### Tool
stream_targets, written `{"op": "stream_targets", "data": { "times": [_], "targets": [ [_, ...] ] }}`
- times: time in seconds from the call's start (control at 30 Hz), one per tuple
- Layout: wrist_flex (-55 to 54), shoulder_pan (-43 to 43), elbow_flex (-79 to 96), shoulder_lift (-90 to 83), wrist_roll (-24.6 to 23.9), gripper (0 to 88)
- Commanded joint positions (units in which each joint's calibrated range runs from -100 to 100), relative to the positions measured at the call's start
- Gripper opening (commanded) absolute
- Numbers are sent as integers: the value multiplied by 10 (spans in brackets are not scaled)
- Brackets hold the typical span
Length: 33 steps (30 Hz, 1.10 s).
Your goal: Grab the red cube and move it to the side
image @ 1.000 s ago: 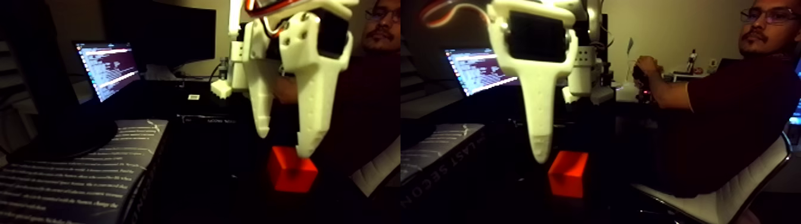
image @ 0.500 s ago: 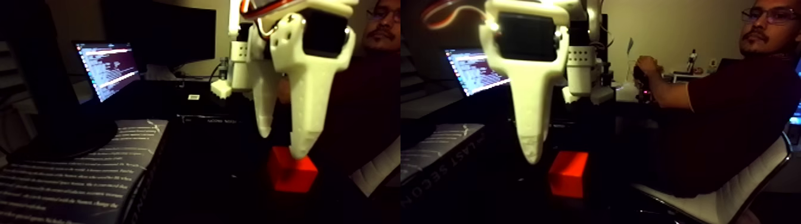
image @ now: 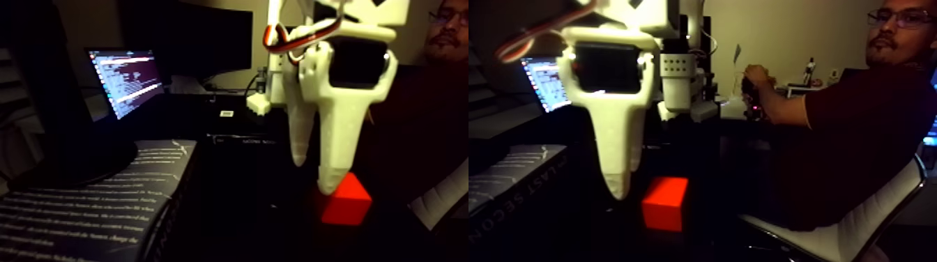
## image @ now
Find black wide monitor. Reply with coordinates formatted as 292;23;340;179
121;0;254;83

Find open laptop with lit screen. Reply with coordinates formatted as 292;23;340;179
84;46;168;124

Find red and orange servo cable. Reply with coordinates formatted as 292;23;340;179
261;16;345;56

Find grey flat box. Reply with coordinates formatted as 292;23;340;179
169;73;210;95

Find red cube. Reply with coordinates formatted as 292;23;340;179
319;171;374;227

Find person's hand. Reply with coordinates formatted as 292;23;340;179
742;64;774;98

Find dark leader arm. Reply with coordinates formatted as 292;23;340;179
740;73;767;121

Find person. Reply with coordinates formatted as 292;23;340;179
399;3;469;213

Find black case with mirrored lettering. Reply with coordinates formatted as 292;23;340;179
207;132;290;147

